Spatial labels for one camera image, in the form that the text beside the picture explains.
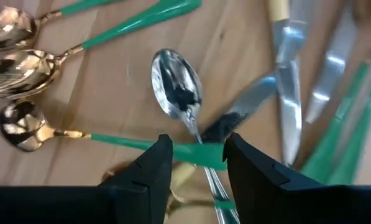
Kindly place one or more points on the silver spoon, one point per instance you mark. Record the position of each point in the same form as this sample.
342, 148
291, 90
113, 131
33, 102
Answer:
253, 95
176, 84

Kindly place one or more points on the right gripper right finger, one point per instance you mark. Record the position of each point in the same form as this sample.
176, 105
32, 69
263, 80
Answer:
297, 205

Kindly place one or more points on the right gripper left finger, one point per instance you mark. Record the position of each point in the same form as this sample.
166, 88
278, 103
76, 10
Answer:
79, 205

